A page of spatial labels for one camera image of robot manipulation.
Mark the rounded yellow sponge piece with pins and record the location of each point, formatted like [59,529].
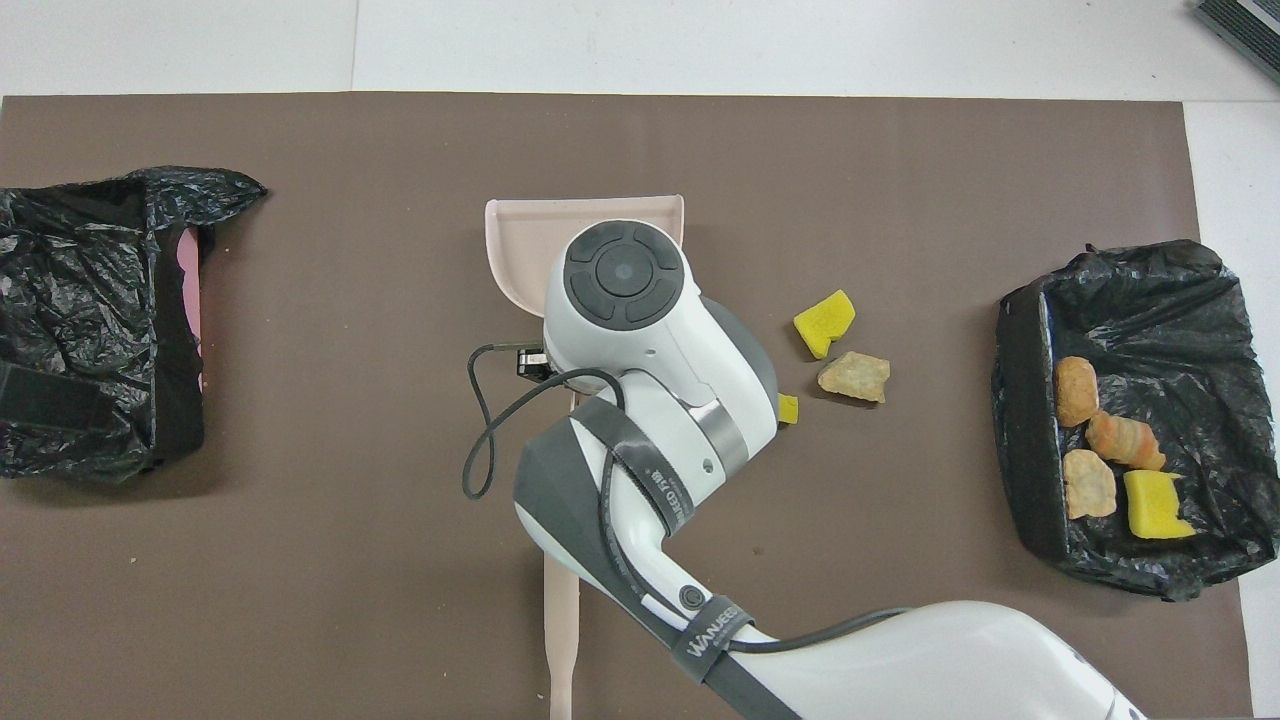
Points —
[823,322]

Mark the notched yellow sponge piece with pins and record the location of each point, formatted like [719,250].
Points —
[1155,505]

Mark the beige hand brush black bristles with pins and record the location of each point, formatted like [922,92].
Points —
[560,620]

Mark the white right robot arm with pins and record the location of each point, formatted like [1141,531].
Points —
[950,660]

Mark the orange striped croissant piece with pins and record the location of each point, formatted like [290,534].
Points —
[1125,440]

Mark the pale greenish bread chunk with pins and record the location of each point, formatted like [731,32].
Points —
[855,377]

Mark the brown table mat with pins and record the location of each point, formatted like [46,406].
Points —
[640,130]

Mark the pale puffed pastry chunk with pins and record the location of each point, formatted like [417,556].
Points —
[1090,485]

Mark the grey slatted device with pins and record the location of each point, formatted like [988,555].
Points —
[1250,25]

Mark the beige plastic dustpan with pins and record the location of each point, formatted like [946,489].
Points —
[520,250]

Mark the brown bread roll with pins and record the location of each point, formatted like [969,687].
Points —
[1076,392]

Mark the small yellow sponge piece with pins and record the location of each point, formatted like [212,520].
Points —
[789,410]

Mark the pink bin with black bag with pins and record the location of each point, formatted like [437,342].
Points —
[80,260]

